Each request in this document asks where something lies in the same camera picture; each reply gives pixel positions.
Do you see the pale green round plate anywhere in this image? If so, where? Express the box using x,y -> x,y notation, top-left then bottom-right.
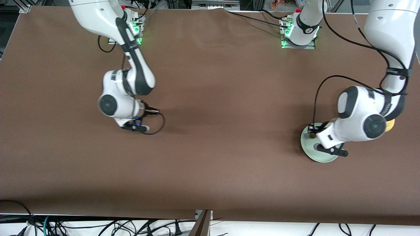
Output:
301,123 -> 342,163

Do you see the brown table cover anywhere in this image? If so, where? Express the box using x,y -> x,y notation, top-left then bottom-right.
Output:
0,6 -> 420,226

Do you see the grey metal box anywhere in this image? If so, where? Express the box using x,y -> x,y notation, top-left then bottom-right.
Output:
191,0 -> 241,10

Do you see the orange colourful object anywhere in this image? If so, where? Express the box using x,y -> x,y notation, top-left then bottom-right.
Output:
271,0 -> 305,9

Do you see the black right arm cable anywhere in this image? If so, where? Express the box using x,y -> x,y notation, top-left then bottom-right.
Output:
98,34 -> 165,135

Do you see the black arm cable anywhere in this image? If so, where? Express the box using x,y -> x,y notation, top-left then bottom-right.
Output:
98,34 -> 165,135
312,0 -> 410,131

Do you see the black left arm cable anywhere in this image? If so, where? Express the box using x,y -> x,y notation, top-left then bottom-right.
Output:
312,0 -> 410,131

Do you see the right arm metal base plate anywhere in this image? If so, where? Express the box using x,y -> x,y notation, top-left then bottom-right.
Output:
108,13 -> 145,45

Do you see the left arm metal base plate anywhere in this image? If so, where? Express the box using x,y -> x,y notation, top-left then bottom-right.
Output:
281,18 -> 316,49

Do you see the thin grey cable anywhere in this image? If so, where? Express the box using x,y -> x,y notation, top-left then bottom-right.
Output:
133,8 -> 158,25

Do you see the aluminium table post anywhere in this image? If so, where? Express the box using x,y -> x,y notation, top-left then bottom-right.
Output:
189,210 -> 214,236

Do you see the short black table cable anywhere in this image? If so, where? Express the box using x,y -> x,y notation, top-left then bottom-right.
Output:
261,9 -> 289,20

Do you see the long black table cable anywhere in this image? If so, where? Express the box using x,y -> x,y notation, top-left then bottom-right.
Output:
226,11 -> 289,28

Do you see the black looped floor cable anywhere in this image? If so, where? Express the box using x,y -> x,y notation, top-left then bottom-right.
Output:
0,199 -> 35,236

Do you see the aluminium frame profile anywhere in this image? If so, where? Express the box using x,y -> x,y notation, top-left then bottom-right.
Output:
10,0 -> 32,13

